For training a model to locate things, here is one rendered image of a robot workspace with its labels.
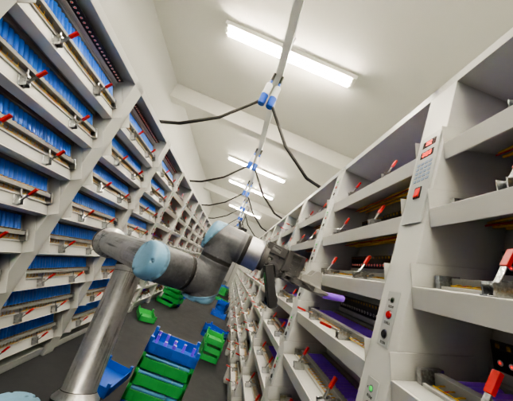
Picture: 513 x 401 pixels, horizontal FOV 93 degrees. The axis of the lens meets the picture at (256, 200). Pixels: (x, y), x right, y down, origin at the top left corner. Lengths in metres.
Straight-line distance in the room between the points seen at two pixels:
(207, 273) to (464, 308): 0.53
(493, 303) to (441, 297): 0.10
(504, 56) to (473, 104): 0.12
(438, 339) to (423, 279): 0.12
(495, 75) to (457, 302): 0.62
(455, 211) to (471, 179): 0.18
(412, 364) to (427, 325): 0.08
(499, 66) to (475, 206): 0.43
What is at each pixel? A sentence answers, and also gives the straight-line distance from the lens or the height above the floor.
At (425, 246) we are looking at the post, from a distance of 0.69.
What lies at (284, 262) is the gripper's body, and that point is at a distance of 0.71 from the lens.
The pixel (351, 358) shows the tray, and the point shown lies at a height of 0.92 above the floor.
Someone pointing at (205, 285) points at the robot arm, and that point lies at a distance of 0.68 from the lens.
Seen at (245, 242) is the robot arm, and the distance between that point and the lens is 0.68.
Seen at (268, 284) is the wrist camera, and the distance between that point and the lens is 0.71.
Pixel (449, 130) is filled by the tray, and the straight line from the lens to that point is 0.85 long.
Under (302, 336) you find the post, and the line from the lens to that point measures 1.32.
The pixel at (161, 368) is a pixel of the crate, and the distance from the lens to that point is 1.72.
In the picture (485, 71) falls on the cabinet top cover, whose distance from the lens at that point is 0.95.
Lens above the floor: 1.02
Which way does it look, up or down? 15 degrees up
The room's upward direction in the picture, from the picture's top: 23 degrees clockwise
